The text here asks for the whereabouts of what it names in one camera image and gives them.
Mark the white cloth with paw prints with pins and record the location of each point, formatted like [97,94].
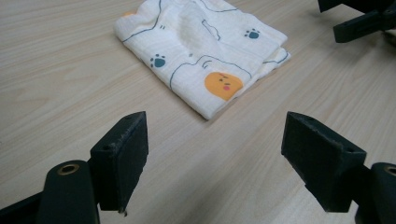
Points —
[199,53]

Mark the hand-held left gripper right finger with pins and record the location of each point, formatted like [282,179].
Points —
[320,161]

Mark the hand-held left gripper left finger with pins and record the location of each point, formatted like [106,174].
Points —
[120,161]

